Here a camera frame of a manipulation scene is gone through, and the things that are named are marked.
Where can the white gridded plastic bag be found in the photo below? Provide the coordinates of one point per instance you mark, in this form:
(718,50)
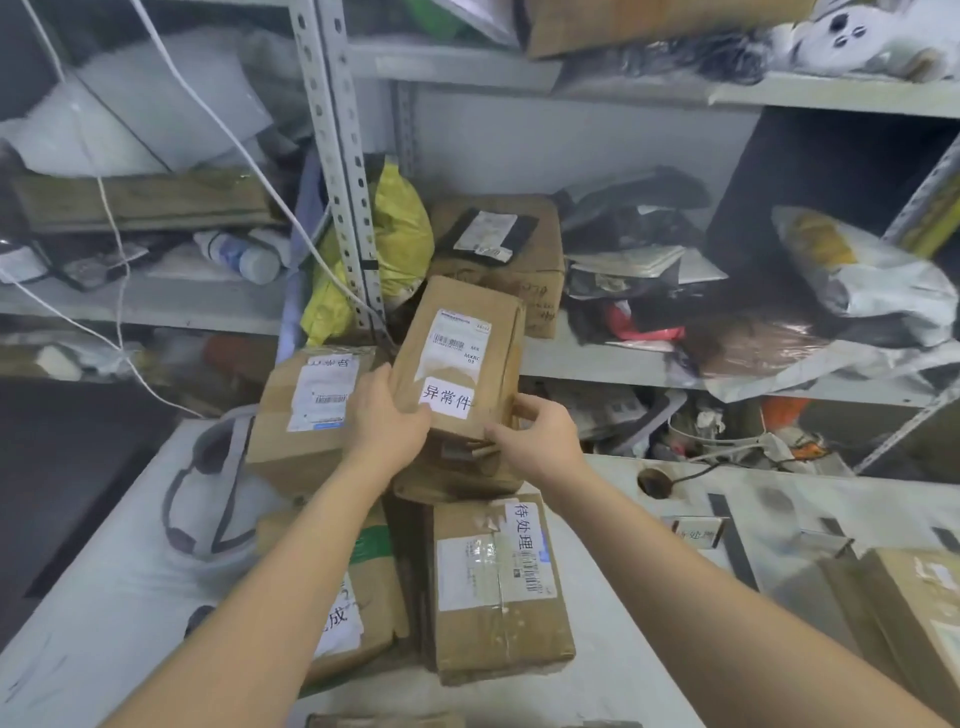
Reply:
(825,367)

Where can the small white plastic bottle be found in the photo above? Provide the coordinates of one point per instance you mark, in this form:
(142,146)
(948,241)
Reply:
(274,240)

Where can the person's left forearm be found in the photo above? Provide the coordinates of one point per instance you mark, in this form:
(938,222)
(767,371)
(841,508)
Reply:
(262,600)

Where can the white power strip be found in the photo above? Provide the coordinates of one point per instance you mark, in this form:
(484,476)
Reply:
(780,450)

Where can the rolled pale paper poster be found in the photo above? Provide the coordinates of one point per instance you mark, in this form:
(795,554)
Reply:
(304,202)

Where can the pile of brown parcels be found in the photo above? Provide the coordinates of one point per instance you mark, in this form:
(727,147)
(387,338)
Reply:
(450,484)

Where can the person's right hand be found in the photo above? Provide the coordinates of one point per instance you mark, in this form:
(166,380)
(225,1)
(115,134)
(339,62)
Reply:
(547,457)

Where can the small orange container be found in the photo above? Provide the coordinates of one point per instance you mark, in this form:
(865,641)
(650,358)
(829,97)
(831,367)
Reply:
(240,360)

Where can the blurred grey storage rack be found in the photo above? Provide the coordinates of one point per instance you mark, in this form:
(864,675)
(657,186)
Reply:
(150,304)

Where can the grey and black mailer bag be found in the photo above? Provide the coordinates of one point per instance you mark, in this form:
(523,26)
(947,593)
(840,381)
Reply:
(622,262)

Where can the crumpled cardboard box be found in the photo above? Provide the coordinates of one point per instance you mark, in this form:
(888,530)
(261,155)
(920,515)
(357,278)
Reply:
(525,277)

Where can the green plastic bag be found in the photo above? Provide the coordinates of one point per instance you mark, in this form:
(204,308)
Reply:
(435,19)

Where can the cardboard parcel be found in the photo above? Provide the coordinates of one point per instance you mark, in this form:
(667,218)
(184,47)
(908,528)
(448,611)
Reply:
(382,600)

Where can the black handheld device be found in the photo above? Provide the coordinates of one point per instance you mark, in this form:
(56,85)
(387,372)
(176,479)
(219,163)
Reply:
(201,621)

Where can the orange box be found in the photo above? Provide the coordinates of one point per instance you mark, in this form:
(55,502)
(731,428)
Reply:
(784,411)

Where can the colourful printed paper box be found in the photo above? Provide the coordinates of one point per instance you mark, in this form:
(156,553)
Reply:
(607,412)

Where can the transparent plastic divider black base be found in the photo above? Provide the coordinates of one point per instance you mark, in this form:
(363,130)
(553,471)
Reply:
(946,540)
(739,555)

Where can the brown parcel in clear wrap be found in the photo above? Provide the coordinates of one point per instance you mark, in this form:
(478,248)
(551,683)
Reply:
(750,345)

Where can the white mailer bag yellow patch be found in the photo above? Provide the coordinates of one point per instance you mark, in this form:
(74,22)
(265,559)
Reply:
(885,292)

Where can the person's left hand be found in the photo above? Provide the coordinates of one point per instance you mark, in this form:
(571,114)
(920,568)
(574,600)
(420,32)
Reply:
(390,435)

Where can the flat green-printed cardboard box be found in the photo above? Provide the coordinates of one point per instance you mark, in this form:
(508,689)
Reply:
(150,202)

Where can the yellow plastic bag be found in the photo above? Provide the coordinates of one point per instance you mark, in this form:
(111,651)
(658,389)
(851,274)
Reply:
(397,232)

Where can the white plastic basket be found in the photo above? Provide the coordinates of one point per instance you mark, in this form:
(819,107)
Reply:
(697,435)

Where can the person's right forearm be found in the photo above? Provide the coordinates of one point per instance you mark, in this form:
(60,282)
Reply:
(712,622)

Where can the white crumpled wrapper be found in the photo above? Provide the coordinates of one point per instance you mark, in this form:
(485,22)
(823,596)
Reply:
(67,361)

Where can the pink plastic packet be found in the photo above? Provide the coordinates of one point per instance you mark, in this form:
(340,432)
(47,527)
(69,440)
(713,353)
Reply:
(622,322)

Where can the black rubber mat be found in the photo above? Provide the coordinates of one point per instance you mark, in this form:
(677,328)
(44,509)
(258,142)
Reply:
(67,487)

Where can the dark fuzzy bundle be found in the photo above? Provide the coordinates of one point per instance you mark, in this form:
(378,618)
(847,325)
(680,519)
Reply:
(697,60)

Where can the black glossy packet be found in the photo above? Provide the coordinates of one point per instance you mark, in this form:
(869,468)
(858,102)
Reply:
(105,266)

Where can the black fluffy plastic bag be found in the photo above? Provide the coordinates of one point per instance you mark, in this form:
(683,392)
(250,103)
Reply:
(637,195)

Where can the grey metal shelf rack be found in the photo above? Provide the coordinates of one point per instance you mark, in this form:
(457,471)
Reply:
(600,360)

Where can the white foam sheet bundle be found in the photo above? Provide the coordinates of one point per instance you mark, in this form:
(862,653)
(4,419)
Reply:
(135,112)

